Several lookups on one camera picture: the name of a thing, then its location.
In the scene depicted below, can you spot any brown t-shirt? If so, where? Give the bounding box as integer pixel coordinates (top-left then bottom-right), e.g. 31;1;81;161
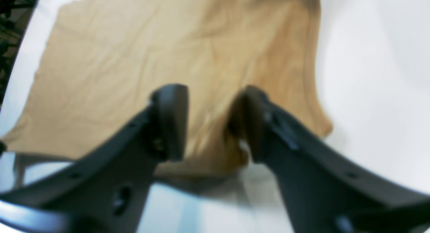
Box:
2;0;332;177

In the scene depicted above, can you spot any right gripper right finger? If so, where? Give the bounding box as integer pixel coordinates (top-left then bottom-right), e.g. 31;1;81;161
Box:
228;85;430;233

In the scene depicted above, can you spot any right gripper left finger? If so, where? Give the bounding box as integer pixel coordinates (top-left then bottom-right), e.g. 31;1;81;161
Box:
1;83;188;233

